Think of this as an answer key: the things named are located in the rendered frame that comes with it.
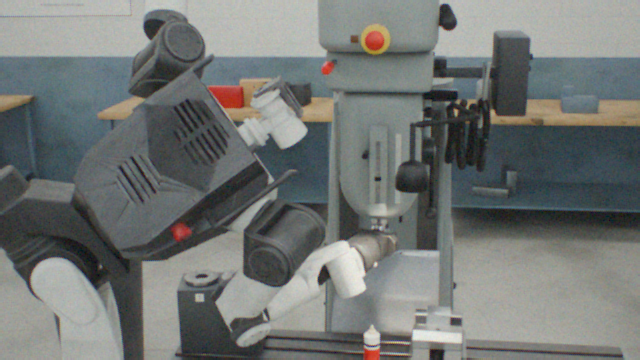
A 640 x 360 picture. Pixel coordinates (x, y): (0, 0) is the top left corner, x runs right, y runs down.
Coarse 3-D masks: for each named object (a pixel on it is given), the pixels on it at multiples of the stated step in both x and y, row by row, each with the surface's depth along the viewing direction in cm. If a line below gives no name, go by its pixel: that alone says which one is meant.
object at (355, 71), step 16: (352, 64) 167; (368, 64) 167; (384, 64) 166; (400, 64) 166; (416, 64) 165; (432, 64) 166; (336, 80) 169; (352, 80) 168; (368, 80) 168; (384, 80) 167; (400, 80) 167; (416, 80) 166; (432, 80) 167
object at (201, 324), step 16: (192, 272) 205; (208, 272) 205; (224, 272) 208; (192, 288) 198; (208, 288) 198; (192, 304) 198; (208, 304) 198; (192, 320) 199; (208, 320) 200; (192, 336) 201; (208, 336) 201; (224, 336) 201; (192, 352) 202
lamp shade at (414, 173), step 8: (408, 160) 161; (400, 168) 160; (408, 168) 159; (416, 168) 159; (424, 168) 160; (400, 176) 160; (408, 176) 158; (416, 176) 158; (424, 176) 159; (400, 184) 160; (408, 184) 159; (416, 184) 158; (424, 184) 159; (408, 192) 159; (416, 192) 159
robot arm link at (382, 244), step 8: (352, 232) 190; (360, 232) 187; (368, 232) 186; (376, 232) 186; (384, 232) 186; (360, 240) 176; (368, 240) 178; (376, 240) 182; (384, 240) 182; (392, 240) 184; (376, 248) 178; (384, 248) 182; (392, 248) 184; (376, 256) 177; (384, 256) 183; (376, 264) 178
